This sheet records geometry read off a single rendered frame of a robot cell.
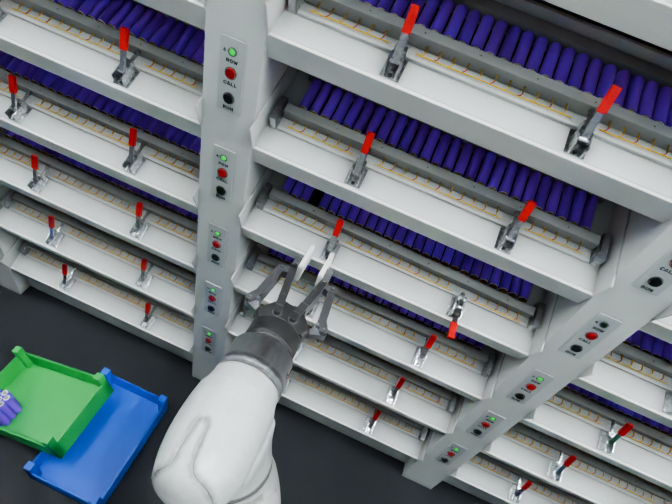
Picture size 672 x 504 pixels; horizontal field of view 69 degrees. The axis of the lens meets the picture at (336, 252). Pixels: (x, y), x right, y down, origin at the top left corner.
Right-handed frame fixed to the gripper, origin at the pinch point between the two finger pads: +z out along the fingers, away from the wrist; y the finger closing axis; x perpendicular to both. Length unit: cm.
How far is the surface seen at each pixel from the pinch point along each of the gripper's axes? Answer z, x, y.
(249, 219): 12.6, -7.2, -16.9
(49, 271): 22, -65, -76
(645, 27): 4, 48, 25
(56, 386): 0, -79, -56
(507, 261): 8.1, 10.8, 28.4
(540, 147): 5.1, 31.0, 22.3
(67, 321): 20, -81, -69
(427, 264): 16.0, -2.1, 18.5
